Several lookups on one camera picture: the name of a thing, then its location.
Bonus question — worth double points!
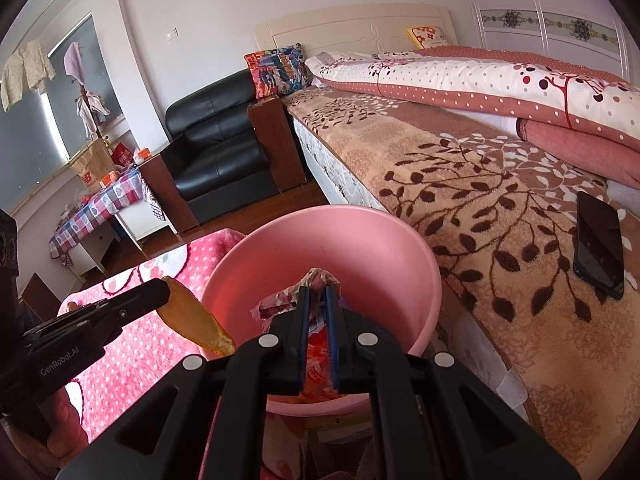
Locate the black leather armchair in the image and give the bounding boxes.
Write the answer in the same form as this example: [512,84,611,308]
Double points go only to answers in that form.
[160,69,308,233]

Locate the red snack wrapper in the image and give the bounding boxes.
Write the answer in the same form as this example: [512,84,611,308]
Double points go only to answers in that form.
[300,330,346,403]

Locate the brown paper bag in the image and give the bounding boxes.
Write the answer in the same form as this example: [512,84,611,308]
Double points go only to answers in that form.
[70,140,116,193]

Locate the person's left hand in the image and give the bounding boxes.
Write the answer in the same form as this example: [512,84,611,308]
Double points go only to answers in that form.
[7,387,91,478]

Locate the white and pink dotted quilt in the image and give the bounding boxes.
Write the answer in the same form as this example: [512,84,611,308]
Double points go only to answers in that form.
[305,45,640,153]

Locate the white knit garment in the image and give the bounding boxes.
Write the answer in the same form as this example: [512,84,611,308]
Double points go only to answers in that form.
[0,40,58,113]

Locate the silver foil wrapper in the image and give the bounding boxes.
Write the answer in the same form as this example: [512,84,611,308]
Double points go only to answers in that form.
[250,267,343,333]

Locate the cream bed headboard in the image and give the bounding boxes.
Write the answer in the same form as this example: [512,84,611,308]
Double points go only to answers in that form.
[254,4,458,61]

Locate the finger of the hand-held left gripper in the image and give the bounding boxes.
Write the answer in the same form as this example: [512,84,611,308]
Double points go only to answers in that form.
[22,278,171,347]

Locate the black smartphone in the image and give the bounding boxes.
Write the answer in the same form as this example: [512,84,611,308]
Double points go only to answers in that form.
[572,191,626,301]

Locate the checkered cloth side table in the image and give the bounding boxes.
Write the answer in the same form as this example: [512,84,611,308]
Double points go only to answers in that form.
[50,175,176,276]
[49,167,166,261]

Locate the bed with patterned quilt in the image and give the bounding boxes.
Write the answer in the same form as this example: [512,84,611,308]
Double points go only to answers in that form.
[282,85,640,461]

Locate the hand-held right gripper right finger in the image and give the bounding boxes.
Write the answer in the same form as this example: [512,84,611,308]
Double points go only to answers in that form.
[324,284,583,480]

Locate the yellow flowered pillow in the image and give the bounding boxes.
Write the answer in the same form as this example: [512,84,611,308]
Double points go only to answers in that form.
[405,25,448,50]

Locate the colourful patterned pillow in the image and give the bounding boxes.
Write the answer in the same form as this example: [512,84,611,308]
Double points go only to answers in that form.
[244,44,311,101]

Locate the pink folded blanket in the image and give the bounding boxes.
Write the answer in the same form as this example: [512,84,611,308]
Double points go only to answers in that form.
[517,117,640,186]

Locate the window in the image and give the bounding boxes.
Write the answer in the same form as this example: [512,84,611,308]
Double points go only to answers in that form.
[0,0,126,211]

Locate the coat rack with clothes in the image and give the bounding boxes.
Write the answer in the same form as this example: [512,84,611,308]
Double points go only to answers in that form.
[65,42,113,141]

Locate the pink polka dot blanket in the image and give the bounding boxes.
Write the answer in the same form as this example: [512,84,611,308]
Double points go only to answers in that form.
[57,228,311,480]

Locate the yellow foam fruit net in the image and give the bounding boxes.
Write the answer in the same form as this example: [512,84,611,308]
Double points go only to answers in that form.
[157,276,237,358]

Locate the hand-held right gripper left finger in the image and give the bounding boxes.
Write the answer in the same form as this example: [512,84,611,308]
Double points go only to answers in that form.
[57,284,312,480]

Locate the pink plastic basin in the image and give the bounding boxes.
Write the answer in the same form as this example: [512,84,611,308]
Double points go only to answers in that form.
[200,205,443,417]

